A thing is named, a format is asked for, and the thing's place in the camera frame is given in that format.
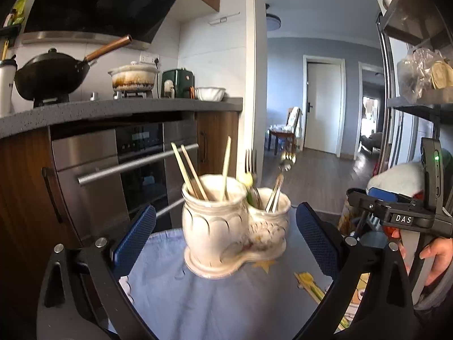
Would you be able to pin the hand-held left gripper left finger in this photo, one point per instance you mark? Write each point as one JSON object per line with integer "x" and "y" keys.
{"x": 136, "y": 241}

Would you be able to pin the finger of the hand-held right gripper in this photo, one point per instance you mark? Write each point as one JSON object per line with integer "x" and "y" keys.
{"x": 370, "y": 207}
{"x": 385, "y": 196}

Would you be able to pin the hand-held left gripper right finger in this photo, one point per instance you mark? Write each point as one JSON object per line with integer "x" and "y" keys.
{"x": 318, "y": 241}

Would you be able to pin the white floral ceramic utensil holder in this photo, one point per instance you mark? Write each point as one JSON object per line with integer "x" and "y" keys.
{"x": 212, "y": 226}

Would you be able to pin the person's right forearm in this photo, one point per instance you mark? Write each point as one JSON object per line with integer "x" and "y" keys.
{"x": 440, "y": 294}

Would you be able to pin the person's right hand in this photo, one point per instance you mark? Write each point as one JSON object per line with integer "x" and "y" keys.
{"x": 442, "y": 255}

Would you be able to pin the plush toy with white hat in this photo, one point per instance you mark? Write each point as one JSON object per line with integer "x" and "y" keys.
{"x": 389, "y": 177}

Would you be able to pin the patterned tin bucket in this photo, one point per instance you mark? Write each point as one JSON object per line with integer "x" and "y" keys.
{"x": 348, "y": 219}

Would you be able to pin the blue cartoon printed tablecloth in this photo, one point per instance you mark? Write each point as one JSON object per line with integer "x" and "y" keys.
{"x": 198, "y": 308}

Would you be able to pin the black shelf rack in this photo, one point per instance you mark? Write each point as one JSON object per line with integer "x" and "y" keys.
{"x": 417, "y": 109}

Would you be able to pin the stainless steel built-in oven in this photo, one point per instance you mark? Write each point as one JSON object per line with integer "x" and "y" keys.
{"x": 88, "y": 159}

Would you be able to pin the white door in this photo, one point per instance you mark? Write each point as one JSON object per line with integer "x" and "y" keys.
{"x": 324, "y": 113}

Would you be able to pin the silver metal fork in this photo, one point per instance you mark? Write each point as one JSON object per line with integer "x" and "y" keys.
{"x": 251, "y": 161}

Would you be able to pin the wooden chair with white cloth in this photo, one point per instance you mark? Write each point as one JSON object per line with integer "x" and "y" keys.
{"x": 292, "y": 120}

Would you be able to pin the brown wooden cabinet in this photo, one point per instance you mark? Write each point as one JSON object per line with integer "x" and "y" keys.
{"x": 21, "y": 191}

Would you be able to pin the clear plastic bag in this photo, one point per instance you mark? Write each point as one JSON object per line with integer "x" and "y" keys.
{"x": 417, "y": 74}

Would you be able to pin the grey stone countertop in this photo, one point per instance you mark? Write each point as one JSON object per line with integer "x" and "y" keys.
{"x": 106, "y": 109}

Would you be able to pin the metal stove pot stand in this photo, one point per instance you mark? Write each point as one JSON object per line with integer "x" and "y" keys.
{"x": 132, "y": 95}

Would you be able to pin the green rice cooker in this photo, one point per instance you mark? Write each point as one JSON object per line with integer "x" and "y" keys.
{"x": 178, "y": 83}

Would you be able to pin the white stained clay pot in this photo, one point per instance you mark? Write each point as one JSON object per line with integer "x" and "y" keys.
{"x": 134, "y": 76}

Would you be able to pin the white bowl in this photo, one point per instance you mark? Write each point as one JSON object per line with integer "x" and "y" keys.
{"x": 210, "y": 94}

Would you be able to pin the white thermos bottle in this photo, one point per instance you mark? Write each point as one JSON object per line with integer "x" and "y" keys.
{"x": 6, "y": 88}

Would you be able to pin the round ceiling lamp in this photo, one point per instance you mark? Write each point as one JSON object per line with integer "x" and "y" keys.
{"x": 273, "y": 21}

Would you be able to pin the black range hood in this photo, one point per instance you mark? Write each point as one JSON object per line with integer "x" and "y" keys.
{"x": 99, "y": 3}

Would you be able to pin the white wall outlet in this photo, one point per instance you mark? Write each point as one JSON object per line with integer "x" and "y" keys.
{"x": 149, "y": 58}

